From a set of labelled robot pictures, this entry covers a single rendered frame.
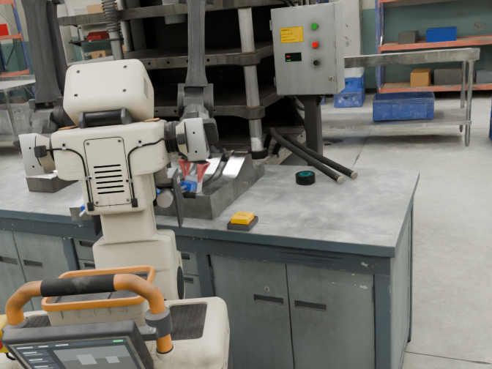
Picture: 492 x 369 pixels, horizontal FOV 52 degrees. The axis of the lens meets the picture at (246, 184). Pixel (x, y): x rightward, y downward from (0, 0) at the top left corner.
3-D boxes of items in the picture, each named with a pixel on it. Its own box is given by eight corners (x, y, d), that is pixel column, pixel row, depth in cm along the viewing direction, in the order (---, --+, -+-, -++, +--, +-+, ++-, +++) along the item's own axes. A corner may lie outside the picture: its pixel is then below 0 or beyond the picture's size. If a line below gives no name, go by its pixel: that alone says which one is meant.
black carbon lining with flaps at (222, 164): (203, 194, 180) (200, 169, 177) (165, 192, 187) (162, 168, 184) (242, 165, 210) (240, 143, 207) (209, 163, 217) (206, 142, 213)
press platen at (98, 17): (259, 37, 220) (255, -9, 214) (40, 54, 273) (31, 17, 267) (312, 25, 291) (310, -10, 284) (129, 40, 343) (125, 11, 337)
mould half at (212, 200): (213, 220, 175) (208, 183, 171) (151, 214, 186) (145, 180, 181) (265, 173, 218) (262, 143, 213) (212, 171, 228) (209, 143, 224)
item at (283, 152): (268, 173, 241) (266, 159, 239) (61, 165, 294) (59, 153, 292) (316, 130, 313) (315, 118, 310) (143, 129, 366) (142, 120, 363)
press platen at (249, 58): (264, 94, 229) (261, 51, 222) (50, 100, 282) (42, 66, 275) (315, 69, 300) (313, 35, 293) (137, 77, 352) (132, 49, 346)
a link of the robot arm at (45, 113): (29, 125, 139) (47, 124, 139) (36, 99, 145) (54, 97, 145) (42, 146, 147) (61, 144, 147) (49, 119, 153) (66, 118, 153)
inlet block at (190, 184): (182, 198, 166) (184, 183, 165) (170, 195, 168) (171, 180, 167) (201, 191, 178) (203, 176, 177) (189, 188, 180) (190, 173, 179)
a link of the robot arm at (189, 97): (183, 110, 137) (203, 110, 138) (184, 83, 143) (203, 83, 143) (184, 132, 145) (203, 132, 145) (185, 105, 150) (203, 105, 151)
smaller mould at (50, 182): (53, 193, 221) (50, 178, 219) (28, 191, 227) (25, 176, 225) (84, 178, 238) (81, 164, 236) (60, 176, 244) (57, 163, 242)
